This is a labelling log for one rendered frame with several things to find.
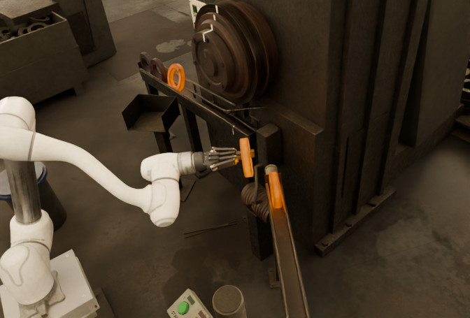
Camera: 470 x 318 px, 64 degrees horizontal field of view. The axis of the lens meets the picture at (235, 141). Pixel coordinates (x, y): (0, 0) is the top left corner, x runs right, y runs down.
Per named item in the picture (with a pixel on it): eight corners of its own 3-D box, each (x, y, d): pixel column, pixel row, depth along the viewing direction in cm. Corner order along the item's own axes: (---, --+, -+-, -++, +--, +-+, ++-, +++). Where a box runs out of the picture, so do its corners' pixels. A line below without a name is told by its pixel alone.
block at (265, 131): (273, 156, 198) (271, 120, 183) (284, 164, 192) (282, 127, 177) (258, 166, 193) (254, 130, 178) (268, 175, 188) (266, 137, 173)
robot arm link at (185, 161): (182, 180, 148) (197, 178, 147) (176, 163, 142) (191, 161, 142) (184, 164, 155) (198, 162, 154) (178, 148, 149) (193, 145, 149)
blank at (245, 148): (247, 130, 150) (238, 131, 150) (249, 152, 137) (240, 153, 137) (252, 161, 158) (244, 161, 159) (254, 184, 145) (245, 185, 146)
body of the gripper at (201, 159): (196, 161, 154) (219, 158, 153) (196, 176, 147) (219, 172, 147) (192, 147, 149) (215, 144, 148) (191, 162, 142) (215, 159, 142)
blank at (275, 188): (279, 203, 168) (271, 204, 168) (275, 169, 168) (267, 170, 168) (283, 211, 153) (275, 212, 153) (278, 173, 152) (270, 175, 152)
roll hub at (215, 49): (204, 76, 188) (194, 22, 170) (238, 97, 169) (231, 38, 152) (195, 80, 185) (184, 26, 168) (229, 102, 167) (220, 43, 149)
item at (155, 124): (164, 176, 278) (138, 93, 233) (196, 181, 270) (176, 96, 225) (152, 196, 263) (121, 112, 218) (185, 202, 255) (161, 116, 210)
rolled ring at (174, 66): (168, 60, 248) (173, 60, 250) (166, 87, 255) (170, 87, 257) (182, 67, 235) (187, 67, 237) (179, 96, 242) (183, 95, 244)
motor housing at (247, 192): (263, 239, 226) (257, 175, 192) (289, 263, 211) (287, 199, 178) (246, 251, 220) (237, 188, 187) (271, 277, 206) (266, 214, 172)
